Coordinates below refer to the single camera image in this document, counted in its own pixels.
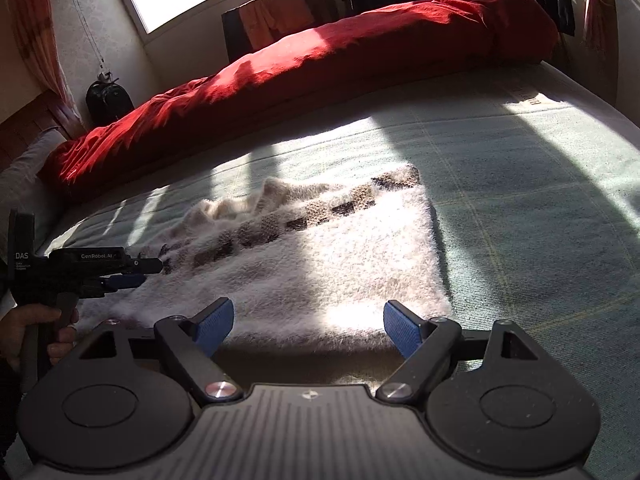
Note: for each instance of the white fluffy sweater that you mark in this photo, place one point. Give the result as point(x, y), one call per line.
point(325, 270)

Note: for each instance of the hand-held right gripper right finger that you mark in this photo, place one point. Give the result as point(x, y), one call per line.
point(402, 327)

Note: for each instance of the white sheet label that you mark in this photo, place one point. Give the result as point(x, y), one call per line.
point(525, 97)

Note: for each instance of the black backpack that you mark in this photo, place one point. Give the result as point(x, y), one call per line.
point(109, 102)

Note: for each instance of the green plaid pillow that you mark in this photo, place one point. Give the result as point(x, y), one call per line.
point(25, 175)

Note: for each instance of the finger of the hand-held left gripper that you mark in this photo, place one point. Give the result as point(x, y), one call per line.
point(150, 265)
point(125, 282)

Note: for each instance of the orange curtain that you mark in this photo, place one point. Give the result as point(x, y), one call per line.
point(42, 35)
point(597, 15)

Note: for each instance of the red duvet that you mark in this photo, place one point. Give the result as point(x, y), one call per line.
point(300, 75)

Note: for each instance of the orange hanging clothes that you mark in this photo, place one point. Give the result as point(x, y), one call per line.
point(280, 15)

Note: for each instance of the wooden headboard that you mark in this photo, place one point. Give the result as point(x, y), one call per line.
point(30, 115)

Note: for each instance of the person's left hand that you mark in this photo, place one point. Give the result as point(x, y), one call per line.
point(12, 335)

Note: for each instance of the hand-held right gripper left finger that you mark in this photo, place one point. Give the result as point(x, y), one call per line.
point(217, 325)

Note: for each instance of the dark brown hanging cloth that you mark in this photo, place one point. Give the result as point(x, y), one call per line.
point(235, 35)

